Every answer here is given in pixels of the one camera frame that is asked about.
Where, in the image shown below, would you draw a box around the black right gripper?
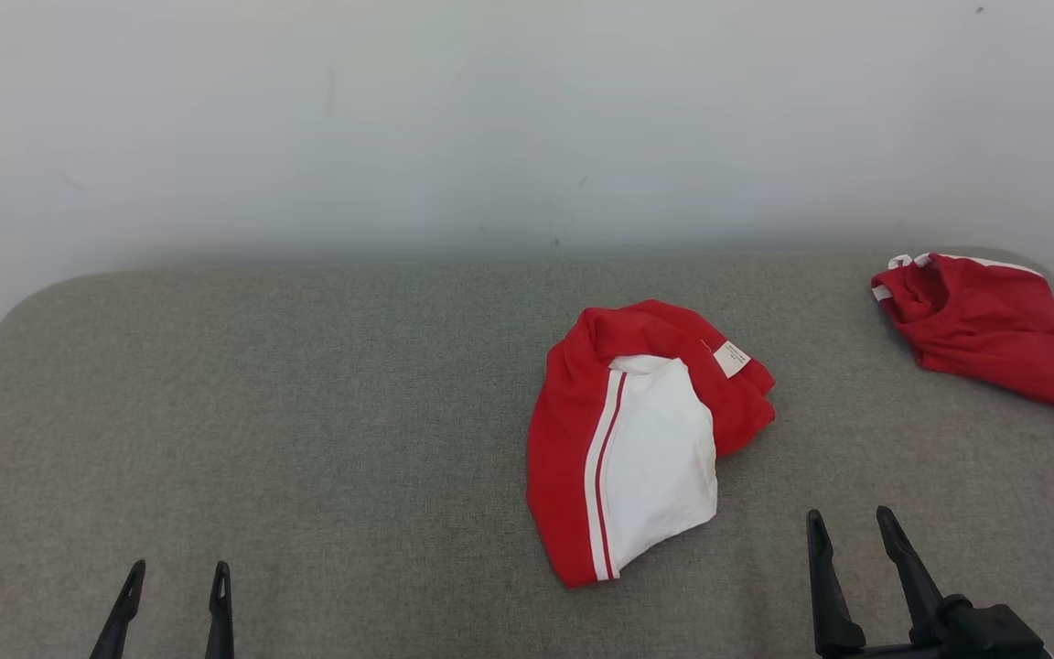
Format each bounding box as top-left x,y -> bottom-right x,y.
806,505 -> 1051,659

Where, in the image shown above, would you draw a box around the red and white shirt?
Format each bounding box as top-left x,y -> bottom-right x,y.
525,299 -> 777,589

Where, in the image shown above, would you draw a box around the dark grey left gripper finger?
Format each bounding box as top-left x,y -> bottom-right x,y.
90,560 -> 147,659
205,561 -> 235,659

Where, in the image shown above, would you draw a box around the red shorts with white stripe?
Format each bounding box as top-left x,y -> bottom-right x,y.
870,253 -> 1054,410

